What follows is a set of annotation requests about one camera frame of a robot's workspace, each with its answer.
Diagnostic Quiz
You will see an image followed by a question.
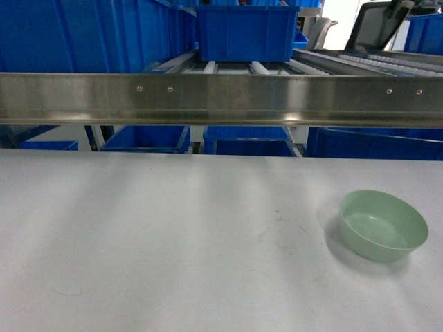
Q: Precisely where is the green plastic bowl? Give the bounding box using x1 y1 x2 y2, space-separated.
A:
339 190 429 263

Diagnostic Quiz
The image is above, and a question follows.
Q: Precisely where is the blue bin below centre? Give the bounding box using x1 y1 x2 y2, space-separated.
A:
203 126 296 157

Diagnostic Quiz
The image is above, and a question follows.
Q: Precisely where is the blue bin below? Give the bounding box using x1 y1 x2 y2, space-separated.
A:
305 127 442 161
203 126 296 157
100 125 191 154

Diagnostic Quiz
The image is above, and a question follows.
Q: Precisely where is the blue bin below left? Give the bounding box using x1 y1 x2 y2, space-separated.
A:
100 125 191 154

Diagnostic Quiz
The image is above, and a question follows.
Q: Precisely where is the blue bin on rollers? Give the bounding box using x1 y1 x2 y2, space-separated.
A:
195 5 300 62

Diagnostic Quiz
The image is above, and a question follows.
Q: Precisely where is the white roller conveyor track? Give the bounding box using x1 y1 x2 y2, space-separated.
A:
290 50 442 77

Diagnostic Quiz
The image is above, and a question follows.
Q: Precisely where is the blue bin below right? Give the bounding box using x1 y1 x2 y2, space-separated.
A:
305 127 442 161

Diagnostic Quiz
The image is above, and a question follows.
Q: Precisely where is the small blue bin far left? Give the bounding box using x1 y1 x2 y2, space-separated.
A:
19 140 78 151

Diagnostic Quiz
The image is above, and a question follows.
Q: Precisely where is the black mesh office chair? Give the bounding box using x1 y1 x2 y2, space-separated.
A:
345 1 414 50

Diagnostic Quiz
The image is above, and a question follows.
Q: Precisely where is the large blue bin upper left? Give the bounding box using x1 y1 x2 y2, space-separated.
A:
1 1 195 73

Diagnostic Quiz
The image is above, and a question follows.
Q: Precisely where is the blue bin upper right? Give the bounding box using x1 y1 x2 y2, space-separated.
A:
404 14 443 55

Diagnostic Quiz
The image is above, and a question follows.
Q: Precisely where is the stainless steel shelf rail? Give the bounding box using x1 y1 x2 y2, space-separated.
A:
1 73 442 128

